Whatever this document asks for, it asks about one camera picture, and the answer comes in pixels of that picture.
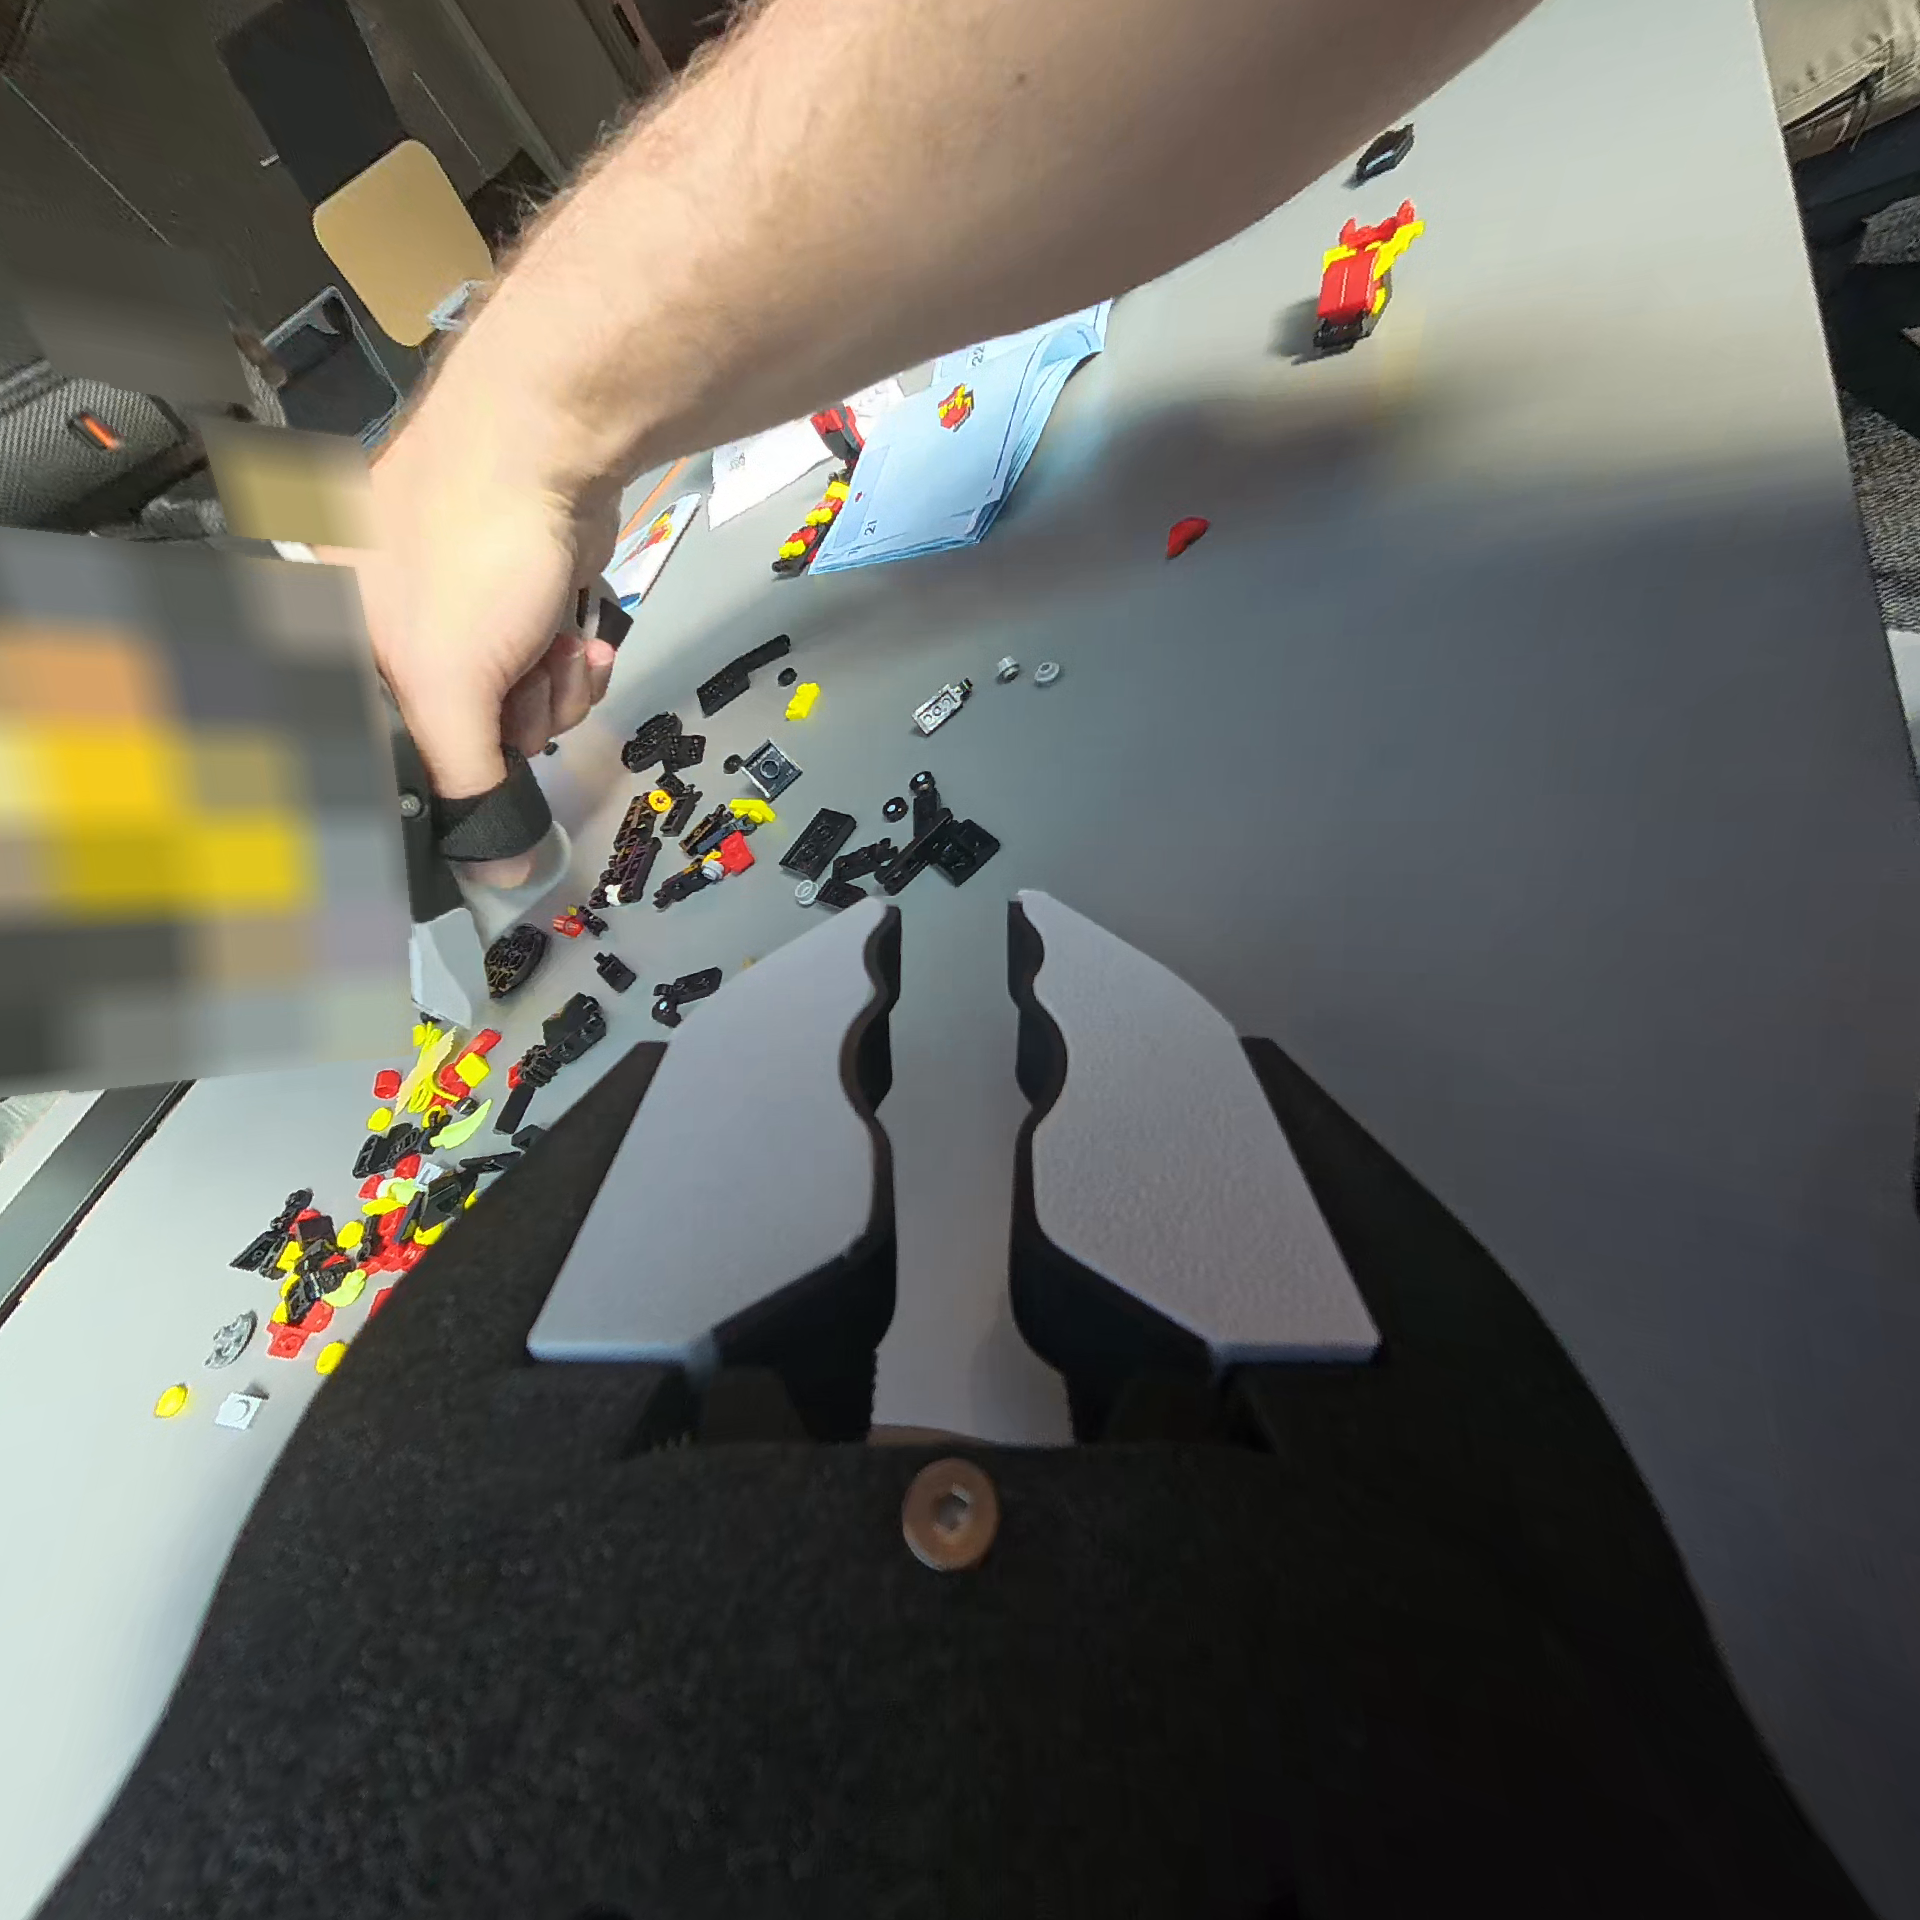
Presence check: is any red yellow black brick assembly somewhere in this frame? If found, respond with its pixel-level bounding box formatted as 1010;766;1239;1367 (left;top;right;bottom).
773;470;857;575

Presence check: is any small orange blue leaflet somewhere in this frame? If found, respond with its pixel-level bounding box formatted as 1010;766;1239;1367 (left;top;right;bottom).
609;492;703;606

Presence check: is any tan chair backrest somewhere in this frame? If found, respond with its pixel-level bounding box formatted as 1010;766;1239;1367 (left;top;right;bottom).
311;141;497;346

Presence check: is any person's right hand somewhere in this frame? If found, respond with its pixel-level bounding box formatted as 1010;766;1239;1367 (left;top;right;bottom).
359;428;633;893

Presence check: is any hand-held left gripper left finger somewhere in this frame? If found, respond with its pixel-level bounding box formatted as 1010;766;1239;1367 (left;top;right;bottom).
527;900;906;1369

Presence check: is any light blue instruction booklet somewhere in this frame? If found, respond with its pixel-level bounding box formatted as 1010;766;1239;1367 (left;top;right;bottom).
807;300;1115;575

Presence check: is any grey desk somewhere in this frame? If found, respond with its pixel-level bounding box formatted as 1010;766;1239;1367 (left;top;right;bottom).
0;0;1920;1892

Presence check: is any white printed paper sheet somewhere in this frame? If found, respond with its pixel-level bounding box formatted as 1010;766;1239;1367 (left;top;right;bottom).
703;382;903;527

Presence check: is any pile of small toy bricks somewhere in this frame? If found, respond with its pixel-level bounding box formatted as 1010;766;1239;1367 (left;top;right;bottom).
151;633;1009;1425

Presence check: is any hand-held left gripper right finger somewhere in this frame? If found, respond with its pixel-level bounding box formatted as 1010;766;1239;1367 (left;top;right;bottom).
1009;886;1383;1369

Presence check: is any black bag with orange tag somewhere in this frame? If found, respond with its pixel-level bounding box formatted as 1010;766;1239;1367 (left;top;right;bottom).
0;368;219;535

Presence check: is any red yellow toy brick model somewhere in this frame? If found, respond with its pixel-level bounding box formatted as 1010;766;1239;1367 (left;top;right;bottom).
1307;198;1423;359

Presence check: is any person's right forearm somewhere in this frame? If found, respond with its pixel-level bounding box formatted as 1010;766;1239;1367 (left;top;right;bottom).
375;0;1548;505

